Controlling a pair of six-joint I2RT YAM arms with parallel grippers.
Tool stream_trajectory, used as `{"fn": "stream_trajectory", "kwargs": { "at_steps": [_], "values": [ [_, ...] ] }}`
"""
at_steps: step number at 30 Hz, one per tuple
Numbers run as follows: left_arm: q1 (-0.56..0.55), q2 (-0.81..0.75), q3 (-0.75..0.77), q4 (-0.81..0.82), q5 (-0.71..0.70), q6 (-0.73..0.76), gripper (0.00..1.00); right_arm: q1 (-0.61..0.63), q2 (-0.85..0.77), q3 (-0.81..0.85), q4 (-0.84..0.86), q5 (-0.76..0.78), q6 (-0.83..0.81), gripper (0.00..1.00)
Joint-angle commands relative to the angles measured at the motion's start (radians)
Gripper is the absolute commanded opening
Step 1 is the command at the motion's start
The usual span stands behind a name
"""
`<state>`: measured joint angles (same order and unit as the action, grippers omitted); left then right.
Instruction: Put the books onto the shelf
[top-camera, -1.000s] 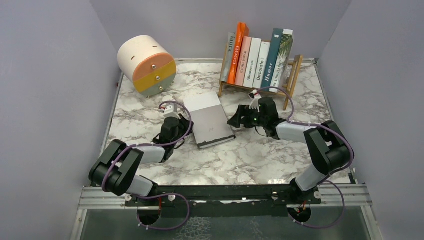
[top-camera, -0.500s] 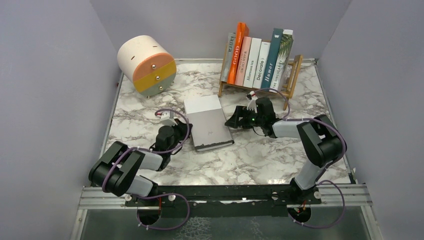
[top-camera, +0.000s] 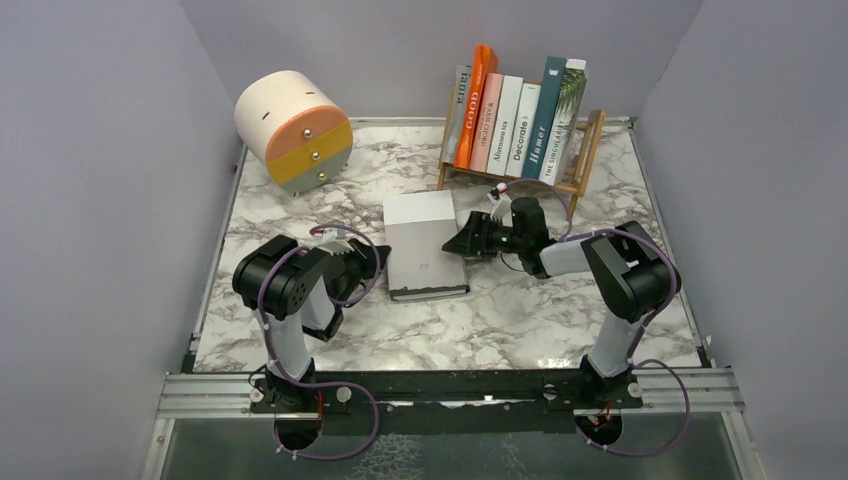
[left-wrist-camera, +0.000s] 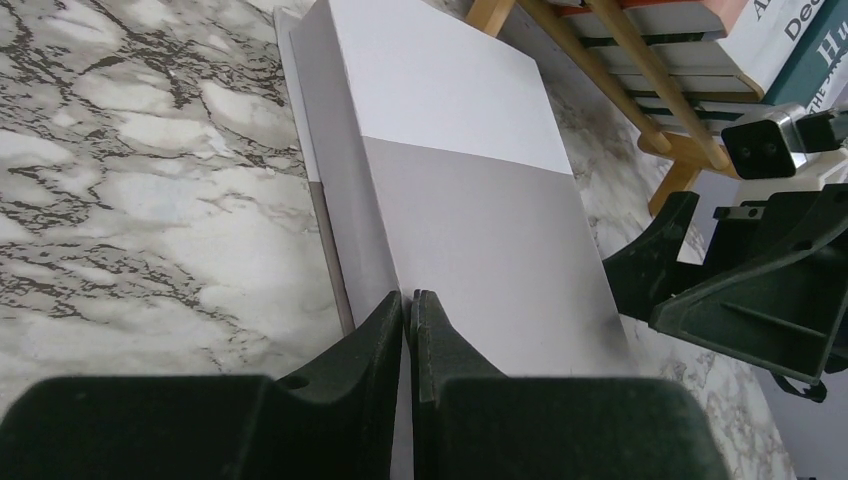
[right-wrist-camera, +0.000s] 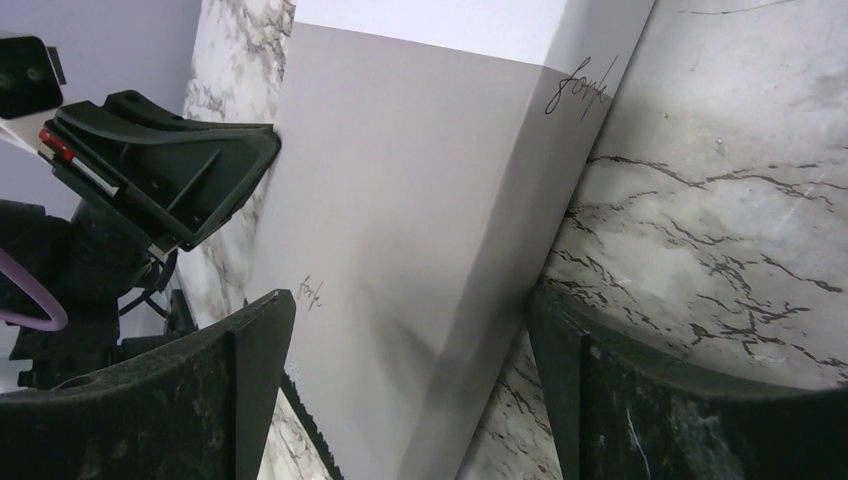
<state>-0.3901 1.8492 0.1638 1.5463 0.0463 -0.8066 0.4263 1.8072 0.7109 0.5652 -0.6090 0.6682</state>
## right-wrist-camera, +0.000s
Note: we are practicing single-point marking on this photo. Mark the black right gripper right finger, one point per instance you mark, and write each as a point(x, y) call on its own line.
point(621, 409)

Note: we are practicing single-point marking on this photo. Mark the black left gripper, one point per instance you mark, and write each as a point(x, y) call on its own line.
point(170, 181)

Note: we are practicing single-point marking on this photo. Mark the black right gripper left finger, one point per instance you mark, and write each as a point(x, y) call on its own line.
point(198, 407)

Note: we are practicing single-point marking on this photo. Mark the grey white bottom book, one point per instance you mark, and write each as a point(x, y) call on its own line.
point(430, 149)

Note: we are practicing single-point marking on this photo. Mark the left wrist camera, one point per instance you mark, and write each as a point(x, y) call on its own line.
point(31, 81)

